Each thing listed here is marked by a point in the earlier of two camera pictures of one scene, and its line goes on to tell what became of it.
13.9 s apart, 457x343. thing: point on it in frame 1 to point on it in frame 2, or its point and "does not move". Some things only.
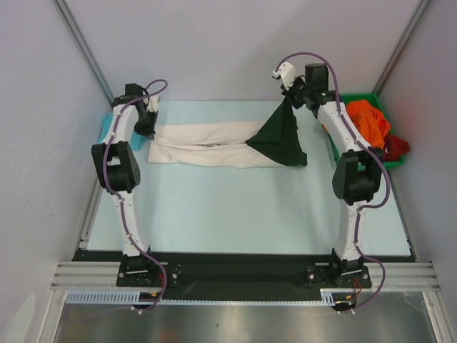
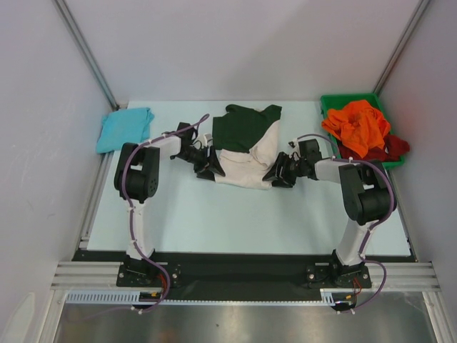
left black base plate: [146, 273] does not move
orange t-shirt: [374, 125] does not move
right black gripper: [292, 93] to [284, 169]
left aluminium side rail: [85, 236] does not move
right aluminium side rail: [403, 216] does not move
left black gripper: [148, 132] to [213, 162]
